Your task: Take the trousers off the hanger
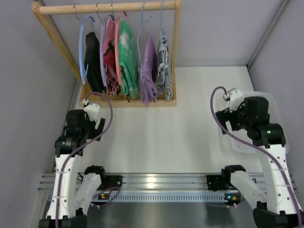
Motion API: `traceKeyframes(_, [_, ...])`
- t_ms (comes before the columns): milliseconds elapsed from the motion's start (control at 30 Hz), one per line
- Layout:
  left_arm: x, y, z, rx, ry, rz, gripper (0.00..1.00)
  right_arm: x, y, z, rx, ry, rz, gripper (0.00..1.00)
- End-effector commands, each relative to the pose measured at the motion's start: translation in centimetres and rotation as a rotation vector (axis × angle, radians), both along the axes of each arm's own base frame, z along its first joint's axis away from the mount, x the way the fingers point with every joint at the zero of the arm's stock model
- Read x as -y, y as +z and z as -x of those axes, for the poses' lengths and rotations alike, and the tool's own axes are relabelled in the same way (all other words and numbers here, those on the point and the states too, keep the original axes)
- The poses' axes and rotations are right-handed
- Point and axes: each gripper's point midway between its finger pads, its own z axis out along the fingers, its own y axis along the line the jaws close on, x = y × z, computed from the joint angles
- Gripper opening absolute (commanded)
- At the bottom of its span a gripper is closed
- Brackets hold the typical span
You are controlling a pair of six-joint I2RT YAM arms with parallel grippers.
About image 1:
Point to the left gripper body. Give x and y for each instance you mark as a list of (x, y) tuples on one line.
[(99, 128)]

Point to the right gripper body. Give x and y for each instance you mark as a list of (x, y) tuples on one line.
[(223, 116)]

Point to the black white patterned trousers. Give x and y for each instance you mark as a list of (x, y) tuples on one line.
[(167, 88)]

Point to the blue wire trouser hanger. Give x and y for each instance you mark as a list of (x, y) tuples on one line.
[(162, 19)]

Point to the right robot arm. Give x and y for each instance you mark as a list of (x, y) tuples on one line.
[(247, 121)]

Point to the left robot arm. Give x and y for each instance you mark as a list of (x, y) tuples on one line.
[(69, 205)]

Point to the light blue plastic hanger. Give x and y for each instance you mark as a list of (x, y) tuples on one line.
[(83, 69)]

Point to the lilac plastic hanger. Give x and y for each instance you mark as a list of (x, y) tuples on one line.
[(101, 49)]

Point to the salmon pink plastic hanger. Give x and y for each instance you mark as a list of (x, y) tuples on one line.
[(116, 37)]

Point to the wooden clothes rack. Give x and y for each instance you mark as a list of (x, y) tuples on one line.
[(43, 14)]

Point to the white plastic basket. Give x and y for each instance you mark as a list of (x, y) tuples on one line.
[(275, 117)]

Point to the pink red patterned garment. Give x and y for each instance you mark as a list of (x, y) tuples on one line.
[(112, 86)]

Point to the black garment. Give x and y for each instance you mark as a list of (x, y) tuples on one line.
[(92, 63)]

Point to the green tie-dye garment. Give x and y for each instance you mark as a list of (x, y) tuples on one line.
[(127, 60)]

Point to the purple garment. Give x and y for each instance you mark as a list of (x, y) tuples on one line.
[(148, 90)]

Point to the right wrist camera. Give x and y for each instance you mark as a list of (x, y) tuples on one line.
[(235, 97)]

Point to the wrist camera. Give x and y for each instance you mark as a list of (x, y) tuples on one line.
[(91, 109), (235, 97)]

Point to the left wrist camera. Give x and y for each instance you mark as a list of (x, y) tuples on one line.
[(91, 109)]

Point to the blue wire hanger with purple garment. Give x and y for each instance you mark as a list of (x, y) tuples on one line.
[(143, 21)]

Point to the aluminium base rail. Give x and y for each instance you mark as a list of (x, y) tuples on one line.
[(164, 187)]

